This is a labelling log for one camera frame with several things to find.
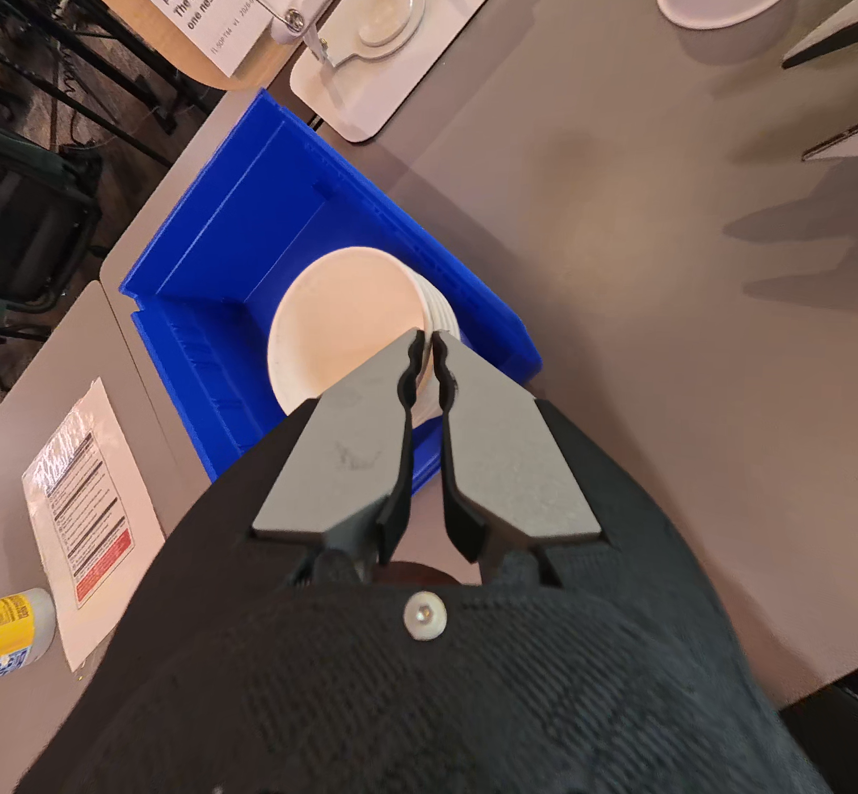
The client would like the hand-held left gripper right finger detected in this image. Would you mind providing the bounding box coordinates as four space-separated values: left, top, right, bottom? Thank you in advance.
432 331 603 565

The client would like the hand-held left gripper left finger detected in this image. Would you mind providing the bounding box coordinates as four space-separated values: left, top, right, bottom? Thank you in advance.
251 329 428 565

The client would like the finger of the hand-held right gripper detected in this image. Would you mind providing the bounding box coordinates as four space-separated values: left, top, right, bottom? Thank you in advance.
782 0 858 69
801 124 858 163

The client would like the blue plastic bin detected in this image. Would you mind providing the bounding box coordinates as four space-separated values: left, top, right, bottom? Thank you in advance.
119 87 543 483

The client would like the laminated printed sheet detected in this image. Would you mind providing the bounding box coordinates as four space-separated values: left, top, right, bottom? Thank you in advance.
21 377 166 673

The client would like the white wipes canister yellow label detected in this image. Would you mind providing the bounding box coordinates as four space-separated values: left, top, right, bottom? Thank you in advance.
0 588 56 677

